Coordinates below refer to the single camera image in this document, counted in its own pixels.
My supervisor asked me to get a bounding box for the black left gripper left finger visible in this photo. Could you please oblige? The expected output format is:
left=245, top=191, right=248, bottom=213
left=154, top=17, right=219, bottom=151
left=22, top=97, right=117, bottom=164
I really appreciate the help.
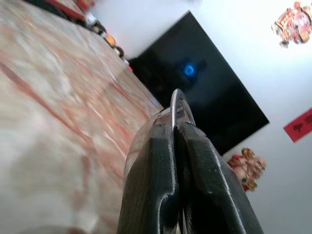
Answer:
left=117, top=122, right=180, bottom=234

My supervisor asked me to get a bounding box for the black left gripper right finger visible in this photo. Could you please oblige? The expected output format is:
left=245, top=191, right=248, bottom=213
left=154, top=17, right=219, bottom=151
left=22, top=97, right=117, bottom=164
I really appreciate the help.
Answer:
left=175, top=121, right=265, bottom=234

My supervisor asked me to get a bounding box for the clear glass cup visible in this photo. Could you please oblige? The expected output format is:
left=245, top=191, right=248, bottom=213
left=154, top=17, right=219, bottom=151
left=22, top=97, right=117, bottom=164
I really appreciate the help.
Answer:
left=125, top=88, right=197, bottom=176

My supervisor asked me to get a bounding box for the laughing buddha figurine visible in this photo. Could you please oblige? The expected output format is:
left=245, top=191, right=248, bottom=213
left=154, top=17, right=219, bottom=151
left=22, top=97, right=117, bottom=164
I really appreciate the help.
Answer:
left=227, top=147, right=268, bottom=193

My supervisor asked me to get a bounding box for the red paper banner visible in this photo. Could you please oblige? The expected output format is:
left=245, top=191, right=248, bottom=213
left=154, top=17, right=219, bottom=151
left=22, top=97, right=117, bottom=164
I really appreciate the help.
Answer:
left=282, top=105, right=312, bottom=144

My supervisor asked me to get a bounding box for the black flat screen television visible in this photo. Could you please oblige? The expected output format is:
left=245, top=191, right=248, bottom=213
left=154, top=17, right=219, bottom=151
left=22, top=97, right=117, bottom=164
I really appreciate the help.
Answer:
left=127, top=10, right=271, bottom=156

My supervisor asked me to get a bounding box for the small black white container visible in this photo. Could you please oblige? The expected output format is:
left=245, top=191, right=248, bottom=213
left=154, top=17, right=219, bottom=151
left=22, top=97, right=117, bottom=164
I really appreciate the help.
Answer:
left=84, top=11, right=107, bottom=35

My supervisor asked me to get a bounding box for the dark red tray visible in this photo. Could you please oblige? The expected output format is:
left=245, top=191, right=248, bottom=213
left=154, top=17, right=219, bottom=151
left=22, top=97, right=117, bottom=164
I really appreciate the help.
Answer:
left=55, top=0, right=86, bottom=23

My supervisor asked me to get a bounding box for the red gold wall decoration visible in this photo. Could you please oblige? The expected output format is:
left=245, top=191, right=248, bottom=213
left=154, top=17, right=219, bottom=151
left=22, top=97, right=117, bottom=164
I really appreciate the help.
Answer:
left=271, top=0, right=312, bottom=49

